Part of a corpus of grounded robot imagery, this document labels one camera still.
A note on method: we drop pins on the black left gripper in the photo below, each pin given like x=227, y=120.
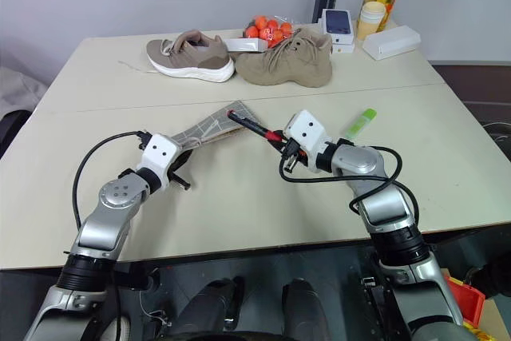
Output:
x=177, y=162

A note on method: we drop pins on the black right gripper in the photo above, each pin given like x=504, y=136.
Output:
x=292, y=154

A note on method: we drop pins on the red and black marker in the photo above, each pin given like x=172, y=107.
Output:
x=252, y=125

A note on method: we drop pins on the grey grid pouch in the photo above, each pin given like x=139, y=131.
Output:
x=219, y=125

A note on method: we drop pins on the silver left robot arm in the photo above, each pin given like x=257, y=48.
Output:
x=108, y=213

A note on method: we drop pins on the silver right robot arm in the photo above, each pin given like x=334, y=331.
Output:
x=383, y=201

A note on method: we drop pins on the green highlighter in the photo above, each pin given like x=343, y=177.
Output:
x=361, y=122

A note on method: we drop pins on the tan suede high-top shoe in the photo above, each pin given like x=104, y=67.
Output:
x=288, y=62

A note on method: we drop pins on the long white carton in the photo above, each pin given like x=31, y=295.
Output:
x=244, y=44

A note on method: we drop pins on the flat white box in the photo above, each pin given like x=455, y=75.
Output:
x=344, y=48

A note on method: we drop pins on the bag of orange balls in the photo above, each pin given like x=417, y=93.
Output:
x=268, y=30

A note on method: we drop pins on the brown low sneaker white sole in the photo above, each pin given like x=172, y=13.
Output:
x=191, y=56

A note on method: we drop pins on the white phone box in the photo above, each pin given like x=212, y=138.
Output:
x=338, y=24

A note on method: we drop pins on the dark rounded shape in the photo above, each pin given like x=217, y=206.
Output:
x=211, y=305
x=304, y=306

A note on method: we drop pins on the white paper takeaway box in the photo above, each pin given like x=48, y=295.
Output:
x=392, y=42

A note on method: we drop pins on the cream lidded cup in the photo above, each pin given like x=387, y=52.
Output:
x=371, y=20

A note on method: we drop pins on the white shoe under table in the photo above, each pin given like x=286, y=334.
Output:
x=120, y=329

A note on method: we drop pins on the black chair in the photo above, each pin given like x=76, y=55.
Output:
x=12, y=127

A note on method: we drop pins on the orange plastic bin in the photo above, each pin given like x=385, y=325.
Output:
x=468, y=297

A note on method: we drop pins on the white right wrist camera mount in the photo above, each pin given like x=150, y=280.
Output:
x=305, y=128

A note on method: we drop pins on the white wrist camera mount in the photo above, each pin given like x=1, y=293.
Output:
x=305, y=128
x=159, y=153

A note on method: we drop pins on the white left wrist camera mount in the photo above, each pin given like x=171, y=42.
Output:
x=159, y=153

